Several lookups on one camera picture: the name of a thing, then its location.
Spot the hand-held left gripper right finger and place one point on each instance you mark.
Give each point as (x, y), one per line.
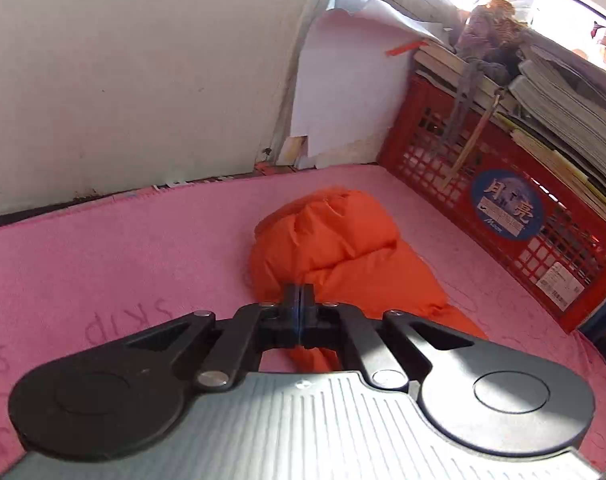
(308, 316)

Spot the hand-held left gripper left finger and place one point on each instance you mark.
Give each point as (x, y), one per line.
(290, 316)

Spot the orange puffer jacket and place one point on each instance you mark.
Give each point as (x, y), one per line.
(333, 240)

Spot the pink blanket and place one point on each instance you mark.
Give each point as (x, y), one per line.
(133, 260)

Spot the red plastic crate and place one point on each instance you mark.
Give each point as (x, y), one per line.
(433, 145)

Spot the white paper sheet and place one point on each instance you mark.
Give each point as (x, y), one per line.
(343, 85)

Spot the orange marker pen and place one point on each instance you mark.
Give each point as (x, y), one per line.
(400, 49)

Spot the stack of magazines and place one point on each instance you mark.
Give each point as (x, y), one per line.
(558, 105)

